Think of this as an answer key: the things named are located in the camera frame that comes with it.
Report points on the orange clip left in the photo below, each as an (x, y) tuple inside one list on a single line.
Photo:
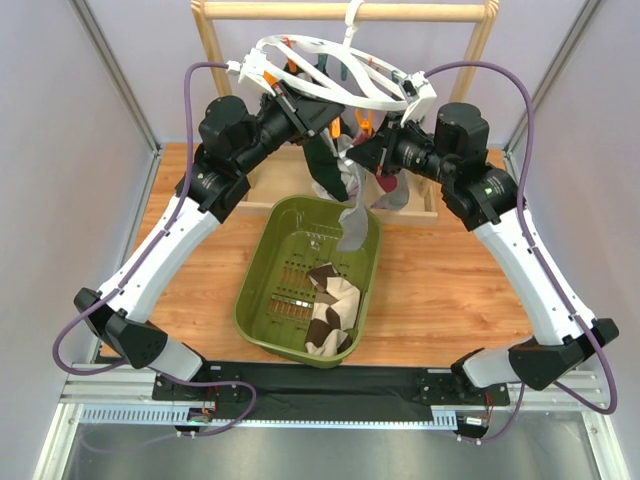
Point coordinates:
[(270, 79)]

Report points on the yellow-orange clothes clip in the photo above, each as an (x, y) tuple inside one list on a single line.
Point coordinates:
[(335, 128)]

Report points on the yellow-orange clip right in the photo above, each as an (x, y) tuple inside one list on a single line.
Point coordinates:
[(364, 119)]

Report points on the teal clothes clip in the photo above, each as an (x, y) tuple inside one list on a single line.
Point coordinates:
[(321, 64)]

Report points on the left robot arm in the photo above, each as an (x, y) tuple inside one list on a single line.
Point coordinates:
[(233, 143)]

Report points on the maroon purple striped sock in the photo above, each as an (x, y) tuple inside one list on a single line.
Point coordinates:
[(388, 184)]

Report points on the white sock on hanger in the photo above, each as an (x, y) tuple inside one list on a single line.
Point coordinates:
[(349, 180)]

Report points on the dark green sock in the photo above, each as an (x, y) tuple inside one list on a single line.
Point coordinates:
[(322, 164)]

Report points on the black cloth strip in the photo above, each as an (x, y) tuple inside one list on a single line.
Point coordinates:
[(344, 393)]

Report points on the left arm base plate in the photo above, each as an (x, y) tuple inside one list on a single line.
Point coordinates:
[(208, 389)]

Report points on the green plastic basket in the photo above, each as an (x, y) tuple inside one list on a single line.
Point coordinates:
[(275, 306)]

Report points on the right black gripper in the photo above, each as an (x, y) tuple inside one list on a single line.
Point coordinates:
[(385, 151)]

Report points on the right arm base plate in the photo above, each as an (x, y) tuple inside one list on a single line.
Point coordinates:
[(439, 387)]

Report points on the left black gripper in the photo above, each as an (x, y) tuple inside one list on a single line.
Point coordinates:
[(292, 115)]

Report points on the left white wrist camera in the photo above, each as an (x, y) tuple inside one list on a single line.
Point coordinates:
[(249, 71)]

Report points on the white round clip hanger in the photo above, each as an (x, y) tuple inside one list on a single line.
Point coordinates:
[(355, 78)]

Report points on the brown beige patterned sock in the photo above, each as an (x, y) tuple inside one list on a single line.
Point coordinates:
[(334, 313)]

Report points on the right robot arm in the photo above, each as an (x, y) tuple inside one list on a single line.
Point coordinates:
[(484, 198)]

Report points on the aluminium frame rail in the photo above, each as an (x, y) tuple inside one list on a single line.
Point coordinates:
[(100, 394)]

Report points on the grey striped sock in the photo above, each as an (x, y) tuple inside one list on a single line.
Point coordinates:
[(354, 221)]

